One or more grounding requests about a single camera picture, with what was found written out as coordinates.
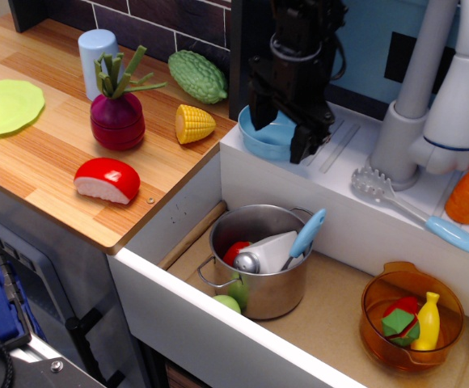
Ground grey pasta spoon blue handle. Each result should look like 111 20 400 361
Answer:
351 167 469 253

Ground red green toy strawberry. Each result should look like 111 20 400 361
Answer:
381 297 420 348

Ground light blue plastic bowl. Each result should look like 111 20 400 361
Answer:
238 105 296 161

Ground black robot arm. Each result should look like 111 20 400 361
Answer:
248 1 348 164

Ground white toy sink unit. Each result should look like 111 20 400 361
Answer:
109 108 469 387

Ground green toy bitter melon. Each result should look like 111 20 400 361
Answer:
167 50 228 104

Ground red toy tomato in pot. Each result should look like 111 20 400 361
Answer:
222 241 251 267

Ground black oven door handle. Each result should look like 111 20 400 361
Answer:
65 308 125 388

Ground grey toy faucet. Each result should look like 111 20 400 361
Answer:
367 1 458 191

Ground orange transparent bowl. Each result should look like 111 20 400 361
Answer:
359 262 464 373

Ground lime green plastic plate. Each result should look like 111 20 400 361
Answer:
0 79 45 136

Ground green toy apple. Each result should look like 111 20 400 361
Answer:
213 294 242 314

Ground yellow toy corn half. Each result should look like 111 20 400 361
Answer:
175 104 217 145

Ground blue handled utensil in pot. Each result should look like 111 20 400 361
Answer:
281 209 327 271

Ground white sprayer head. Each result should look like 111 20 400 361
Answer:
409 1 469 175

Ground white salt shaker toy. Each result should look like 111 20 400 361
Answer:
232 230 304 274

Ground purple toy beet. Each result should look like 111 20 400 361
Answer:
90 45 167 150

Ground yellow toy bottle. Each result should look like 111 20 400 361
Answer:
411 292 440 352

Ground light blue plastic cup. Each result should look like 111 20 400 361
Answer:
77 28 125 102

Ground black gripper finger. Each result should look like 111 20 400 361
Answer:
248 78 277 130
289 116 332 164

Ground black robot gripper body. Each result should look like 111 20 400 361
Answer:
249 36 337 124

